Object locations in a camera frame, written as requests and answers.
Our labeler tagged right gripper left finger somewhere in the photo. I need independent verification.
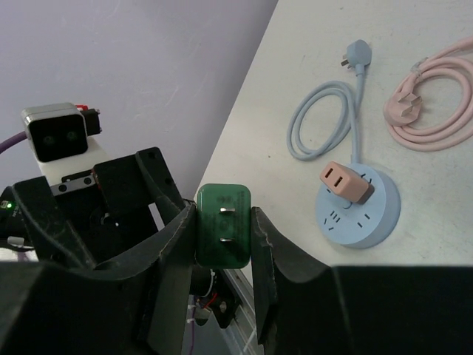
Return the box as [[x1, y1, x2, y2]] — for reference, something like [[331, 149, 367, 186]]
[[92, 204, 197, 355]]

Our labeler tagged green charger plug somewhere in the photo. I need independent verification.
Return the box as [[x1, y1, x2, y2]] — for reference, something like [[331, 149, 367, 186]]
[[195, 183, 251, 270]]

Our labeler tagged aluminium rail frame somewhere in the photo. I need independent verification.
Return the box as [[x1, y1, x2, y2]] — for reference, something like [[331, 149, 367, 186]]
[[181, 266, 264, 354]]

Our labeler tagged pink power cord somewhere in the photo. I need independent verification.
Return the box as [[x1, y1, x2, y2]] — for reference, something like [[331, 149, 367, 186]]
[[383, 35, 473, 152]]

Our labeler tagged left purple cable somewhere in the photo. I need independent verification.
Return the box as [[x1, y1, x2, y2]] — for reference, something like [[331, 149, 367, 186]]
[[0, 132, 29, 156]]

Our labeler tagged pink brown charger plug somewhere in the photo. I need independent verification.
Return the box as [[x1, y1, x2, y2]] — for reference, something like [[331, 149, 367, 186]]
[[319, 161, 375, 204]]

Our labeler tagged blue round power strip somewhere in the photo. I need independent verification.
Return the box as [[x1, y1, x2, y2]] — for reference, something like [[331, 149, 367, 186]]
[[316, 163, 401, 249]]

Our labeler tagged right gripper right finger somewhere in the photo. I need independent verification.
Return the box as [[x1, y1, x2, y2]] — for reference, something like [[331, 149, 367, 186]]
[[251, 207, 333, 354]]

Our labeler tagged blue power cord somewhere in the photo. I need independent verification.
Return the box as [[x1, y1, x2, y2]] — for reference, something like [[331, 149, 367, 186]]
[[287, 39, 372, 167]]

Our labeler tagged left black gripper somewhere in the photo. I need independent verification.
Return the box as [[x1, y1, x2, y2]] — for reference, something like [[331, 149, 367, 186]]
[[1, 147, 196, 270]]

